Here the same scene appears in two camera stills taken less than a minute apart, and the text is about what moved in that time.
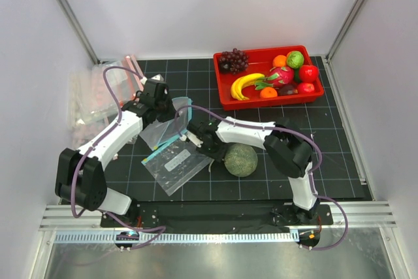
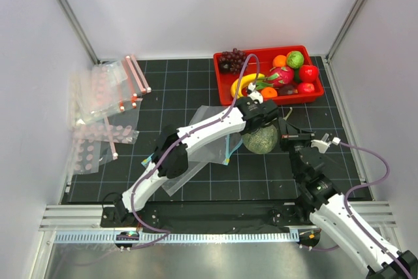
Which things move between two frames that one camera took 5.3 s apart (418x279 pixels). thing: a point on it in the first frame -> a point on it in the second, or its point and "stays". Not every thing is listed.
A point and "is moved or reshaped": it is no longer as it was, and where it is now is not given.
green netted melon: (240, 160) is moved or reshaped
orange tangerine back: (279, 61) stays
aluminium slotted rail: (176, 237) stays
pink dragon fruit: (278, 77) stays
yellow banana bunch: (239, 83) stays
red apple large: (309, 73) stays
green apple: (295, 59) stays
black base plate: (219, 217) stays
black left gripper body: (166, 109) -> (245, 132)
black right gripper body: (216, 151) -> (292, 142)
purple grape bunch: (234, 61) stays
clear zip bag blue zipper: (160, 136) is moved or reshaped
